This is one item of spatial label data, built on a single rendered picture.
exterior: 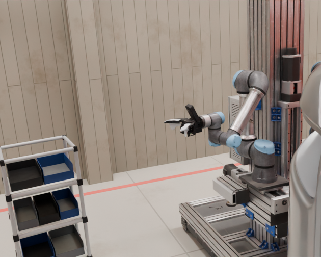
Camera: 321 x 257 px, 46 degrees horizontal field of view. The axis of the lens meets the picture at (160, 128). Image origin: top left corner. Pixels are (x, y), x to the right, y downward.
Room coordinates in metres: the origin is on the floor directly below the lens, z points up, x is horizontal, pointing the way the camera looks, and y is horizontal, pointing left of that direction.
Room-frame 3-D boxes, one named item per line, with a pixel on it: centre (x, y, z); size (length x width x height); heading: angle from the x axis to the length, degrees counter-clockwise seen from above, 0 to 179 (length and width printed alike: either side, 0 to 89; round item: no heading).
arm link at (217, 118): (2.11, -0.31, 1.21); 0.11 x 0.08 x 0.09; 122
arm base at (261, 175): (2.13, -0.60, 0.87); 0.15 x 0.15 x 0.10
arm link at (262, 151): (2.14, -0.60, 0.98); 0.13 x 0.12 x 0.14; 32
